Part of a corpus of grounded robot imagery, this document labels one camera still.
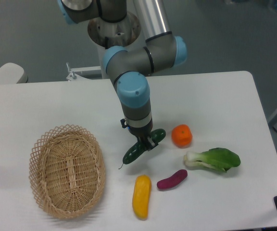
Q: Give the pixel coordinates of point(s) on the purple sweet potato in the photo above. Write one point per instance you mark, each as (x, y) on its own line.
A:
(173, 180)

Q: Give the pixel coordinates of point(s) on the yellow squash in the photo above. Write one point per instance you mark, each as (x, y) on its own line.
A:
(141, 196)

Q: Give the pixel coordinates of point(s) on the woven wicker basket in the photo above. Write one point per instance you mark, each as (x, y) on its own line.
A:
(67, 171)

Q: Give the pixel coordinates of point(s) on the green bok choy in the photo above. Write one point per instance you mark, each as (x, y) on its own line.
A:
(219, 159)

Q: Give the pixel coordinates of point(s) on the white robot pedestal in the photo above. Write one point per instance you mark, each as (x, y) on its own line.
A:
(100, 60)

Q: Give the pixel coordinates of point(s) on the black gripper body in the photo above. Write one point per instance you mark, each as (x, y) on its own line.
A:
(143, 131)

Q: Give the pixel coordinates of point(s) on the orange tangerine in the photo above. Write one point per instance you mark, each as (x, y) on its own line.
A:
(181, 135)

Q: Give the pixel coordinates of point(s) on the white metal base frame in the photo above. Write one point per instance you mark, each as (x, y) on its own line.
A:
(83, 73)

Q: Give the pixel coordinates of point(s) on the green cucumber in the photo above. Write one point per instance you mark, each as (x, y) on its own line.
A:
(133, 153)

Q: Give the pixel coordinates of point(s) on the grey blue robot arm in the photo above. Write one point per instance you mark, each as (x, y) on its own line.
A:
(126, 69)

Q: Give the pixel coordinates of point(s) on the white chair armrest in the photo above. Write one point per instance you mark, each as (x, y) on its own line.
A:
(11, 73)

